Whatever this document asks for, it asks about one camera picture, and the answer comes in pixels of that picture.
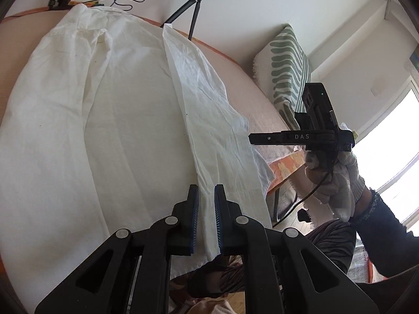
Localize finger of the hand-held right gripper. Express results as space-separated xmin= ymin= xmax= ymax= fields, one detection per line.
xmin=249 ymin=132 xmax=290 ymax=146

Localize person's right hand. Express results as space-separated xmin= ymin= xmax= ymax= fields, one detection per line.
xmin=304 ymin=122 xmax=366 ymax=220

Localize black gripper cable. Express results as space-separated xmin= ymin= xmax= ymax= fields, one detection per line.
xmin=272 ymin=167 xmax=331 ymax=228

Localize green patterned pillow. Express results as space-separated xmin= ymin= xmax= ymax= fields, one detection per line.
xmin=252 ymin=24 xmax=311 ymax=131

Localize metal stand frame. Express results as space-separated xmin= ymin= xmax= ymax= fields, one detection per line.
xmin=272 ymin=186 xmax=297 ymax=223

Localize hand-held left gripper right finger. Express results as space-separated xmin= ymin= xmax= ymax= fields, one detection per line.
xmin=214 ymin=184 xmax=380 ymax=314

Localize black mini tripod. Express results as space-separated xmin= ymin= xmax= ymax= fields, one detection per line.
xmin=163 ymin=0 xmax=210 ymax=41

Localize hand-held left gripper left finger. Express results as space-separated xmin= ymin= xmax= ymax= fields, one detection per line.
xmin=34 ymin=185 xmax=200 ymax=314

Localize white shirt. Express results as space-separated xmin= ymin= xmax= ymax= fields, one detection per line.
xmin=0 ymin=3 xmax=275 ymax=275

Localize person's right forearm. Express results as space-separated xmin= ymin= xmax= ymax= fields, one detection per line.
xmin=349 ymin=188 xmax=419 ymax=278

